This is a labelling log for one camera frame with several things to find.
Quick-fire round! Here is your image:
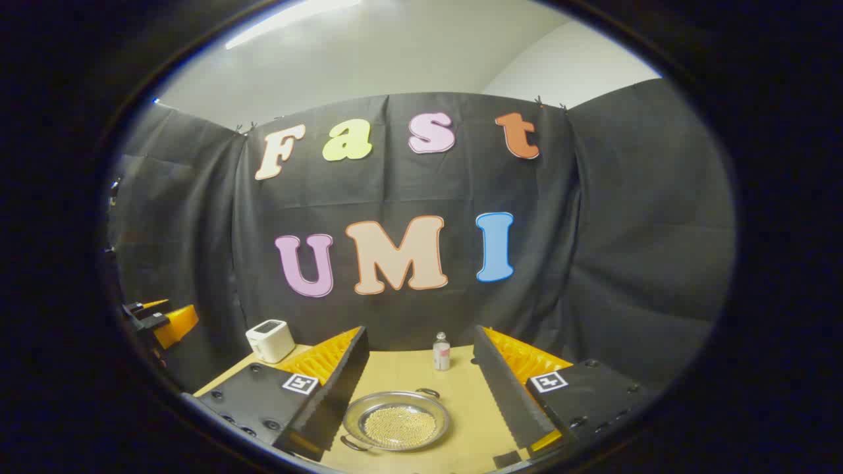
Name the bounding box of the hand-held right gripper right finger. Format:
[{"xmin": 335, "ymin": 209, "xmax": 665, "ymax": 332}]
[{"xmin": 473, "ymin": 324, "xmax": 663, "ymax": 469}]

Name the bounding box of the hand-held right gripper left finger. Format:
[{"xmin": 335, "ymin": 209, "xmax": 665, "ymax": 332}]
[{"xmin": 181, "ymin": 325, "xmax": 369, "ymax": 463}]

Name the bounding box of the steel pot with black handles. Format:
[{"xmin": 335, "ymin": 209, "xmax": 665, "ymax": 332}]
[{"xmin": 339, "ymin": 387, "xmax": 452, "ymax": 454}]

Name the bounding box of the pile of soybeans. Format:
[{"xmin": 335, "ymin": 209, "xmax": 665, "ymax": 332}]
[{"xmin": 364, "ymin": 406, "xmax": 438, "ymax": 446}]

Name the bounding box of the white plastic box appliance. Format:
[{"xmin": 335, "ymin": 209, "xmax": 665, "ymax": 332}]
[{"xmin": 246, "ymin": 319, "xmax": 296, "ymax": 364}]

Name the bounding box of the black backdrop cloth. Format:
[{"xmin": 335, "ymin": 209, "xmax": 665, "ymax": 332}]
[{"xmin": 109, "ymin": 78, "xmax": 736, "ymax": 396}]

